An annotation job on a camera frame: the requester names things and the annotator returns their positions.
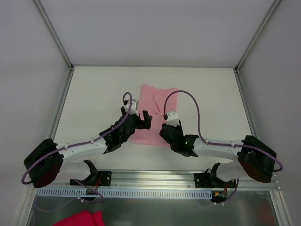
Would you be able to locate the pink t-shirt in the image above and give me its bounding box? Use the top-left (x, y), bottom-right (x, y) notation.
top-left (131, 84), bottom-right (178, 147)

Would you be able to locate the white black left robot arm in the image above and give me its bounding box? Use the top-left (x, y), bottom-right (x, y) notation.
top-left (24, 107), bottom-right (152, 188)

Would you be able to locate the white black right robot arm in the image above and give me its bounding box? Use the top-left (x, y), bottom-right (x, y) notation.
top-left (159, 123), bottom-right (277, 187)

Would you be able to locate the red t-shirt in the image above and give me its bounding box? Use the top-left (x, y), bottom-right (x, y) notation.
top-left (54, 210), bottom-right (105, 226)

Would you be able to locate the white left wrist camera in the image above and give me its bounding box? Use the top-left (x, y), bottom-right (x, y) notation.
top-left (124, 99), bottom-right (139, 116)

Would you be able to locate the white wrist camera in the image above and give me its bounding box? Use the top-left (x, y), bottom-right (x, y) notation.
top-left (124, 99), bottom-right (139, 116)
top-left (165, 111), bottom-right (180, 127)

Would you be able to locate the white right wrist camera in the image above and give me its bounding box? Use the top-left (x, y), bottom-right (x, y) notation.
top-left (165, 111), bottom-right (180, 127)

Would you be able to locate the aluminium mounting rail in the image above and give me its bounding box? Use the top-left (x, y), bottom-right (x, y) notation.
top-left (25, 168), bottom-right (283, 191)

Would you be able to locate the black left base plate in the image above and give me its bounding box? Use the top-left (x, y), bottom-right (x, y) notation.
top-left (77, 170), bottom-right (112, 187)

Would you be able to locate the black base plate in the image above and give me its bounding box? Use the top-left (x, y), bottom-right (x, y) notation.
top-left (77, 170), bottom-right (112, 187)
top-left (193, 173), bottom-right (237, 188)

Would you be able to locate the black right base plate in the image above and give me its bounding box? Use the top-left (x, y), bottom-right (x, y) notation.
top-left (193, 173), bottom-right (237, 188)

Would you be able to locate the slotted white cable duct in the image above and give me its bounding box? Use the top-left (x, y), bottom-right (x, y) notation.
top-left (36, 187), bottom-right (212, 200)

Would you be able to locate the right aluminium frame post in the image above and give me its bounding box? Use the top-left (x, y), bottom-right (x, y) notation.
top-left (234, 0), bottom-right (284, 71)

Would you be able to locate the aluminium frame post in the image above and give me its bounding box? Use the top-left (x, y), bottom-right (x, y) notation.
top-left (32, 0), bottom-right (76, 71)
top-left (234, 0), bottom-right (284, 71)

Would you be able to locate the left aluminium frame post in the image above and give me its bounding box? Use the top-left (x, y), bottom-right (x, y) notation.
top-left (32, 0), bottom-right (76, 71)

